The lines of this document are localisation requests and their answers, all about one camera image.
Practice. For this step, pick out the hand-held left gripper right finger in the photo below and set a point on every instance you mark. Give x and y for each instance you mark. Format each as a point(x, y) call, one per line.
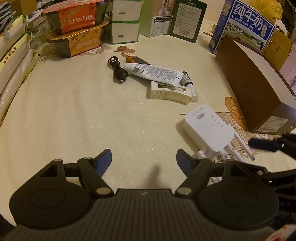
point(182, 160)

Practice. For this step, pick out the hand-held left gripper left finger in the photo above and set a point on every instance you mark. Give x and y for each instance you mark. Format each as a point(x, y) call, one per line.
point(104, 160)

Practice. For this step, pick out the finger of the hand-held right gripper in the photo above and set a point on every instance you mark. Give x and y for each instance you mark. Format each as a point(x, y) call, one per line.
point(263, 144)
point(260, 172)

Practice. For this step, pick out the white wifi extender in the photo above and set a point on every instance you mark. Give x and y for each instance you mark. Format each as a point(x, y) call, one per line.
point(205, 129)

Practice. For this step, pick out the brown shoe box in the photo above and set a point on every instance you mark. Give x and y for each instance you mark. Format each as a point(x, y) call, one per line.
point(249, 81)

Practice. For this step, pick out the white plastic clip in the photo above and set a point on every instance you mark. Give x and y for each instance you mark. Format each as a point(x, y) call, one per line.
point(166, 95)

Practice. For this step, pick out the small dropper bottle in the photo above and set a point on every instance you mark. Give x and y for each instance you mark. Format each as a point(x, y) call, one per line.
point(187, 81)

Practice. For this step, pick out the white squeeze tube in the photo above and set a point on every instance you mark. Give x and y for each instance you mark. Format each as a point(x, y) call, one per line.
point(152, 72)

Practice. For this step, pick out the orange gadget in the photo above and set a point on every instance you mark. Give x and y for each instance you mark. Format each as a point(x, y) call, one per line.
point(138, 60)

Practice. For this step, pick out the tan cardboard box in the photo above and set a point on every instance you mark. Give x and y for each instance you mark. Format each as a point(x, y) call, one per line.
point(278, 46)

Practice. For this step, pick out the yellow instant rice bowl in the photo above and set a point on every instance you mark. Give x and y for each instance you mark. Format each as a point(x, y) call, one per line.
point(78, 41)

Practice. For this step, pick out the blue milk carton box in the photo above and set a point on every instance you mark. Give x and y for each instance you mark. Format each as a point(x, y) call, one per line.
point(245, 23)

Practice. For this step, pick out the green white tissue pack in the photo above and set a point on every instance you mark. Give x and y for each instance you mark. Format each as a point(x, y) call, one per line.
point(126, 10)
point(124, 32)

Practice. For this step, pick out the yellow plastic bag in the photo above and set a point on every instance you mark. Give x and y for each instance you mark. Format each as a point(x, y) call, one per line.
point(266, 8)

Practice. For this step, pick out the dark green box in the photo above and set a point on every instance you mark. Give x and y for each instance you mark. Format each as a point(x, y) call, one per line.
point(185, 20)

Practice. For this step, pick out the white green photo box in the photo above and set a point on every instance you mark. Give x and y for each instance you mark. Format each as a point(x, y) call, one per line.
point(159, 20)

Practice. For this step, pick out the red instant rice bowl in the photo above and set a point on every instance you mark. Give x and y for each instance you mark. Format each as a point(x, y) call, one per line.
point(76, 16)

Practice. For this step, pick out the brown cardboard box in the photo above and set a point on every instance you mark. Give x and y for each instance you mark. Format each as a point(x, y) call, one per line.
point(25, 4)

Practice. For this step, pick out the grey folded cloth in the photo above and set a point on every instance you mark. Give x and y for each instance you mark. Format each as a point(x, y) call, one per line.
point(4, 14)

